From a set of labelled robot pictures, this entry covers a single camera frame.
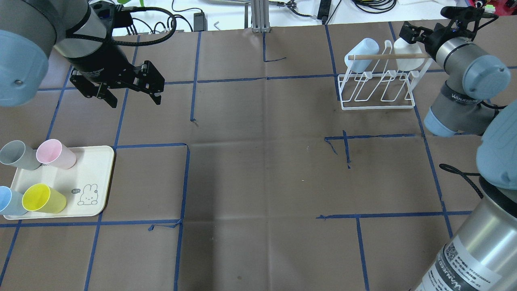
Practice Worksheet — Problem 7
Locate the yellow plastic cup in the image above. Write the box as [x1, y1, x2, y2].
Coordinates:
[22, 183, 67, 213]

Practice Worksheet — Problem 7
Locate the white wire cup rack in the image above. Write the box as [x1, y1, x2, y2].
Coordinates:
[338, 38, 433, 111]

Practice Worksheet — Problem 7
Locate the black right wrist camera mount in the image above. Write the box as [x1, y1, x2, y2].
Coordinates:
[440, 6, 499, 32]

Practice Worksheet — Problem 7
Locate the grey plastic cup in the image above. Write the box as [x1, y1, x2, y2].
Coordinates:
[0, 140, 41, 170]

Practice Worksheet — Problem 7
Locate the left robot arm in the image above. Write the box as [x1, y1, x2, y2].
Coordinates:
[0, 0, 175, 108]

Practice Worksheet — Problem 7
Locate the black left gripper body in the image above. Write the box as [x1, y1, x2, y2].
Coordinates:
[69, 44, 165, 108]

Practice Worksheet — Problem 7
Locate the cream plastic tray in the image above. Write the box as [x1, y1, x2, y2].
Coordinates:
[4, 145, 115, 220]

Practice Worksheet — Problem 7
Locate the white plastic cup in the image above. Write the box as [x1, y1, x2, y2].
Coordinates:
[393, 37, 425, 72]

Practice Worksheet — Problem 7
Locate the green plastic clamp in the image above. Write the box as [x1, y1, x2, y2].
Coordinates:
[117, 0, 147, 11]

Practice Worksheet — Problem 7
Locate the aluminium frame post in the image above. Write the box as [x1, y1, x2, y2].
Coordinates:
[250, 0, 270, 33]

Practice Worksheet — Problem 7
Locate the black braided cable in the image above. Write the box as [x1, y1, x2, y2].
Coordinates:
[65, 6, 177, 46]

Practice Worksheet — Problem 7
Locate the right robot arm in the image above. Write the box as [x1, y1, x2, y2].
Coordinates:
[399, 21, 516, 291]

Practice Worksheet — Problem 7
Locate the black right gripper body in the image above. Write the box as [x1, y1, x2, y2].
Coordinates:
[399, 21, 453, 60]

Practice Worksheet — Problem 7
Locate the pink plastic cup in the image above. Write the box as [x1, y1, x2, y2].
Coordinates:
[36, 139, 77, 169]

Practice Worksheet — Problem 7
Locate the light blue plastic cup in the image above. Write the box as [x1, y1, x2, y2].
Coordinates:
[0, 186, 28, 215]

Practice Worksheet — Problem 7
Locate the black power adapter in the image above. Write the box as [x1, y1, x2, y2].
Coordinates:
[193, 12, 208, 32]

